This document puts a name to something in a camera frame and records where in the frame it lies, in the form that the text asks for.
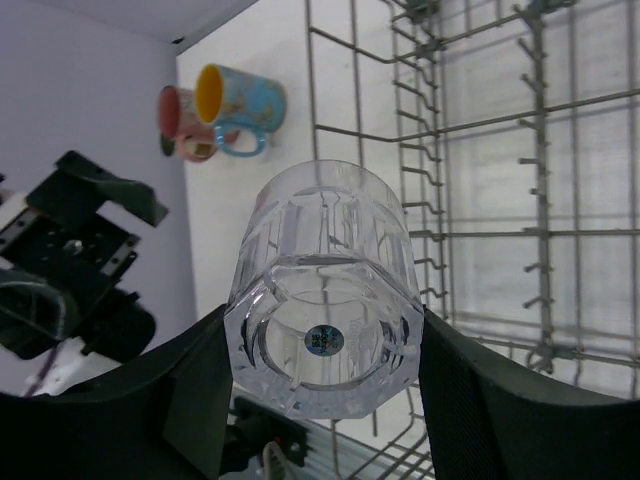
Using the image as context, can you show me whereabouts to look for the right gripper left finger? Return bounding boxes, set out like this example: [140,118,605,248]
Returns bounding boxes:
[1,306,232,479]

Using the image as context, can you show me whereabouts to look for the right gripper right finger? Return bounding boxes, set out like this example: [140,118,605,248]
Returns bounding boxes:
[419,311,639,480]

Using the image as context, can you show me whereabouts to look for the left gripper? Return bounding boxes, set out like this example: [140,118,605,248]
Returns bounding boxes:
[1,150,168,361]

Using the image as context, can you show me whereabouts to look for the pink patterned mug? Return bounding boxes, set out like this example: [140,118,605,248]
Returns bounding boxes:
[157,85,217,163]

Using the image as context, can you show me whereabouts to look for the clear drinking glass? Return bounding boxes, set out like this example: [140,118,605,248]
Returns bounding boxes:
[224,160,424,419]

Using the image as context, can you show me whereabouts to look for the blue butterfly mug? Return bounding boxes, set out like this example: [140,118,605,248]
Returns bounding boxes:
[194,64,288,158]

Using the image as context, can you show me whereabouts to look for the grey wire dish rack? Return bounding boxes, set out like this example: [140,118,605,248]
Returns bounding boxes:
[304,0,640,480]

